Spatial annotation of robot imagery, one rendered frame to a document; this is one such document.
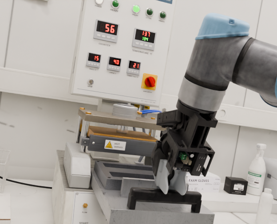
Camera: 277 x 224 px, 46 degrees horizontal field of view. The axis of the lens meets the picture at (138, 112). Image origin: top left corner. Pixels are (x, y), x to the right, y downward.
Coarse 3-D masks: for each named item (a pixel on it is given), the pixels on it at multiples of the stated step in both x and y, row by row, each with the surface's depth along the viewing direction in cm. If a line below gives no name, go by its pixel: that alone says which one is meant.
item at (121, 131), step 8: (96, 128) 103; (104, 128) 107; (112, 128) 110; (120, 128) 102; (88, 136) 103; (112, 136) 94; (120, 136) 95; (128, 136) 96; (136, 136) 99; (144, 136) 102
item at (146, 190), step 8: (136, 192) 61; (144, 192) 62; (152, 192) 62; (160, 192) 63; (168, 192) 63; (176, 192) 64; (192, 192) 65; (128, 200) 62; (136, 200) 61; (144, 200) 62; (152, 200) 62; (160, 200) 63; (168, 200) 63; (176, 200) 64; (184, 200) 64; (192, 200) 65; (200, 200) 65; (192, 208) 66; (200, 208) 66
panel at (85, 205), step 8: (80, 192) 81; (88, 192) 82; (80, 200) 81; (88, 200) 81; (96, 200) 82; (72, 208) 79; (80, 208) 80; (88, 208) 81; (96, 208) 81; (72, 216) 79; (80, 216) 79; (88, 216) 80; (96, 216) 81; (104, 216) 81
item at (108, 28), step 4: (100, 24) 110; (104, 24) 111; (108, 24) 111; (112, 24) 112; (100, 28) 111; (104, 28) 111; (108, 28) 111; (112, 28) 112; (108, 32) 112; (112, 32) 112
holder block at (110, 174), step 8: (96, 168) 83; (104, 168) 79; (112, 168) 81; (120, 168) 82; (128, 168) 88; (136, 168) 88; (144, 168) 89; (104, 176) 73; (112, 176) 73; (120, 176) 78; (128, 176) 79; (136, 176) 79; (144, 176) 80; (152, 176) 81; (104, 184) 72; (112, 184) 72; (120, 184) 72
